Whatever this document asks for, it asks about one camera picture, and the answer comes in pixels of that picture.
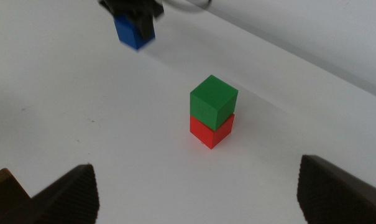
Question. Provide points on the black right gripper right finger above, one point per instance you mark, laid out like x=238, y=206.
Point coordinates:
x=337, y=196

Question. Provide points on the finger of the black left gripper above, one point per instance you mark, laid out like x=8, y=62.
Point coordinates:
x=146, y=26

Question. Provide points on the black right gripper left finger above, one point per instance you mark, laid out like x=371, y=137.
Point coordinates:
x=72, y=199

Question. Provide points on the blue cube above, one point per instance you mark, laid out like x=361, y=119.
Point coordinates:
x=127, y=32

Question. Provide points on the green cube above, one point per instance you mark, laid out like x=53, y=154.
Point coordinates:
x=212, y=99

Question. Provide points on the red cube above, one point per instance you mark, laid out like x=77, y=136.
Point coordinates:
x=206, y=133

